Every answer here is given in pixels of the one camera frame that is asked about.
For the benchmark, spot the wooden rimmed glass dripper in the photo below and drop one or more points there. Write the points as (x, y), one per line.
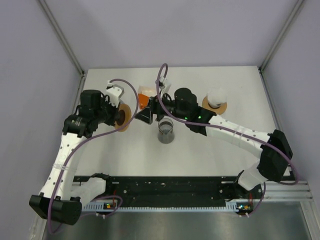
(219, 108)

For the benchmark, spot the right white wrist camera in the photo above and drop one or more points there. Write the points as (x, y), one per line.
(164, 86)

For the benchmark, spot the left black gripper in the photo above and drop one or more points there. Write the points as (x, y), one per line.
(104, 101)

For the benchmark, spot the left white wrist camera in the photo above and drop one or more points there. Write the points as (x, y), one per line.
(114, 93)

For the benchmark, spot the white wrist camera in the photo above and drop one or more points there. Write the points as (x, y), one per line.
(164, 86)
(114, 93)

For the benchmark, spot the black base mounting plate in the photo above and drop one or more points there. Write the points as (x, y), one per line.
(178, 191)

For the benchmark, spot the aluminium frame rail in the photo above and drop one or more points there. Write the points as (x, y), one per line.
(288, 193)

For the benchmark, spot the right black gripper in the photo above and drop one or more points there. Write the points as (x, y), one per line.
(146, 115)

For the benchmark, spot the orange white coffee filter bag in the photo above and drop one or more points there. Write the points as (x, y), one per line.
(144, 94)

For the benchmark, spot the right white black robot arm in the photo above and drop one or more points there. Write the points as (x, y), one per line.
(271, 149)

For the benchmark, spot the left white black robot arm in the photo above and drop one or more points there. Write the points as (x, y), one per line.
(57, 200)

